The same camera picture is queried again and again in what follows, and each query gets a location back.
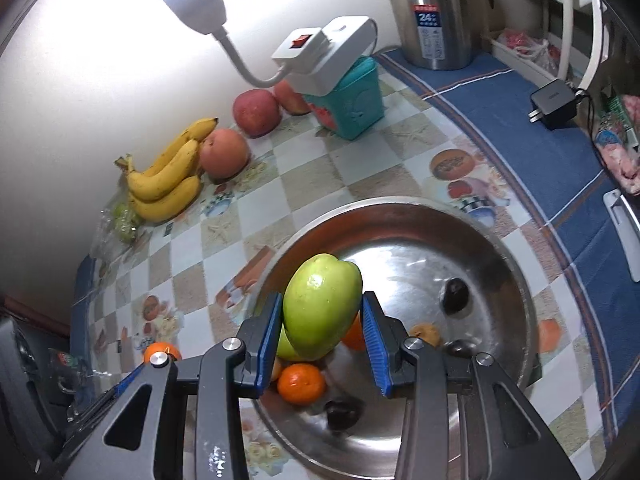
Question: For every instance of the steel kettle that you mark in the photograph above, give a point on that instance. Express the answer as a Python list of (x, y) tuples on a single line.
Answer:
[(435, 15)]

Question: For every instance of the white flat device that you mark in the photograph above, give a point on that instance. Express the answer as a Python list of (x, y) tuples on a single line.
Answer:
[(625, 232)]

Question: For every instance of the round green fruit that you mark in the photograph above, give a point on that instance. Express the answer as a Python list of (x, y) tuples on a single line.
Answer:
[(290, 351)]

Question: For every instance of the black charger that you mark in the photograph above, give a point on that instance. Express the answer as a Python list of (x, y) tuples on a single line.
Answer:
[(554, 104)]

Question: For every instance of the orange with stem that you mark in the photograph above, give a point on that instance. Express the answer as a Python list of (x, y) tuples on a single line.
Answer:
[(160, 350)]

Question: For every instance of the pink plastic package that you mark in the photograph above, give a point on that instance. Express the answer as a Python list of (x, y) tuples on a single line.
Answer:
[(620, 145)]

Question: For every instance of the stainless steel bowl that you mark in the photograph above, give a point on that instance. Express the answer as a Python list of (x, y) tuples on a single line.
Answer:
[(425, 250)]

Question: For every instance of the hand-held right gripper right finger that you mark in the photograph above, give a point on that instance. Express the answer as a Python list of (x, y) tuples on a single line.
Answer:
[(377, 345)]

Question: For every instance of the dark plum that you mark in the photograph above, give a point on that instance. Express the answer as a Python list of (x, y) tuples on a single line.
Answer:
[(460, 347), (455, 296), (342, 412)]

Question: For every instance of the checkered printed tablecloth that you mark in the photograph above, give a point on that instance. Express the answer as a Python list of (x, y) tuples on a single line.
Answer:
[(500, 125)]

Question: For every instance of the plastic bag with red contents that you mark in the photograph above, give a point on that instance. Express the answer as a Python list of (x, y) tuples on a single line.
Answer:
[(527, 50)]

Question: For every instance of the large red apple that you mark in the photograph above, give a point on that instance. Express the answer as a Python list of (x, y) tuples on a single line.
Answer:
[(225, 153)]

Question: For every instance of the pointed green fruit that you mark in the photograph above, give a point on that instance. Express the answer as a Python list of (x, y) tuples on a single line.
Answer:
[(322, 305)]

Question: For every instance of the clear plastic clamshell box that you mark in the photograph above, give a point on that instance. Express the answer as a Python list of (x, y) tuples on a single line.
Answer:
[(120, 222)]

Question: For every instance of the white tube frame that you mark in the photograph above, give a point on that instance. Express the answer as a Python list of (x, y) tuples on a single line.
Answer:
[(582, 20)]

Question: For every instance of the yellow banana bunch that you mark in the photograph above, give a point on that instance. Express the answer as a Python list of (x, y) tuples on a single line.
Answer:
[(160, 185)]

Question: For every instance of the pile of small green fruits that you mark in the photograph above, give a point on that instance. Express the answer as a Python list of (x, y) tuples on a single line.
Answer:
[(122, 220)]

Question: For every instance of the teal printed box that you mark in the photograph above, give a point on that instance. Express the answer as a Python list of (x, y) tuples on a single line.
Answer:
[(352, 105)]

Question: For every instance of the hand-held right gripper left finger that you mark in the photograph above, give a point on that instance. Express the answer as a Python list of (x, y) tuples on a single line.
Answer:
[(267, 345)]

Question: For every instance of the brown longan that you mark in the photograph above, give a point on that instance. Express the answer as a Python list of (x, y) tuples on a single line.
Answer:
[(425, 335)]

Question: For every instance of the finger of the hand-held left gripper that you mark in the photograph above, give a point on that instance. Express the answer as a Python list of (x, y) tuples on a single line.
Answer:
[(115, 391)]

